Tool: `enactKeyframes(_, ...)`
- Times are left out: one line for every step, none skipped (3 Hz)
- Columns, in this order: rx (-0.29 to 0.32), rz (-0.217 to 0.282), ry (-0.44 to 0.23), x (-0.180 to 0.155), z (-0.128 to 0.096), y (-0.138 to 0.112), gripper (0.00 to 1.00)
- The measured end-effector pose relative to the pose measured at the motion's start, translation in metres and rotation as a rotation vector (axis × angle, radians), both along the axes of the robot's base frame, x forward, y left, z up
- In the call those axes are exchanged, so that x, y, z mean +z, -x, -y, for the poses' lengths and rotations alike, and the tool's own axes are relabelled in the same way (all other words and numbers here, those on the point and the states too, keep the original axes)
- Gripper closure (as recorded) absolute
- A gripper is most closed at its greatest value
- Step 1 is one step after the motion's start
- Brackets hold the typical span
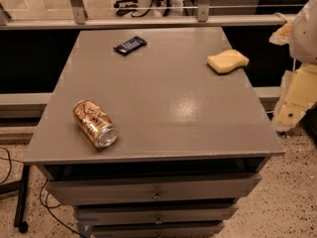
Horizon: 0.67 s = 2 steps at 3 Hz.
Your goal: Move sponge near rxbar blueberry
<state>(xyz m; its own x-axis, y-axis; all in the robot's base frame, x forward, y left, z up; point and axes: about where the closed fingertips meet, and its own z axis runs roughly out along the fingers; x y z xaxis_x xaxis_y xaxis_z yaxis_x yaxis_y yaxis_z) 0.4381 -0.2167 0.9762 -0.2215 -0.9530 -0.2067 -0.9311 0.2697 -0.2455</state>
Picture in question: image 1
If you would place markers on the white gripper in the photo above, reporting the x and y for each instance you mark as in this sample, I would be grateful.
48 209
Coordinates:
304 34

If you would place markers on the yellow sponge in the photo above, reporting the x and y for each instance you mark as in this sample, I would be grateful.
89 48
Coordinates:
227 61

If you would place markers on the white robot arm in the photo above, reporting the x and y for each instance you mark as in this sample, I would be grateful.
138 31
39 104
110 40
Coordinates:
300 34

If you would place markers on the blue rxbar wrapper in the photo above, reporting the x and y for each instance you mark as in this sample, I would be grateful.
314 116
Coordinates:
130 46

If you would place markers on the grey drawer cabinet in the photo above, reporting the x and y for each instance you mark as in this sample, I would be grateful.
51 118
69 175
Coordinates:
175 116

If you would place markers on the top grey drawer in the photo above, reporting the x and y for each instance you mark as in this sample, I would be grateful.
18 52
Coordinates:
93 192

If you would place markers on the grey drawer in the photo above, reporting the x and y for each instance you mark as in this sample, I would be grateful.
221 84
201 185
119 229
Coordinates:
204 229
93 192
155 214

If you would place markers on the bottom grey drawer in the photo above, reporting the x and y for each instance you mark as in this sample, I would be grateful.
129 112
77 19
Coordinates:
204 229

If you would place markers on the black office chair base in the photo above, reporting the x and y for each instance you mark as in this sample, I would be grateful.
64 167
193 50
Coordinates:
124 7

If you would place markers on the gold soda can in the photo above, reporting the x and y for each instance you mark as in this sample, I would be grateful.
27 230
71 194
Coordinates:
95 124

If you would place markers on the middle grey drawer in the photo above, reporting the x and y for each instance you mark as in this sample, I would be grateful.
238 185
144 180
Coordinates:
155 214

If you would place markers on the black floor stand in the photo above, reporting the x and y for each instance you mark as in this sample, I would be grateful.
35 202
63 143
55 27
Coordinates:
21 186

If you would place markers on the metal window rail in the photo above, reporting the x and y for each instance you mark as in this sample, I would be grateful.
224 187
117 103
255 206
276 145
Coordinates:
100 14

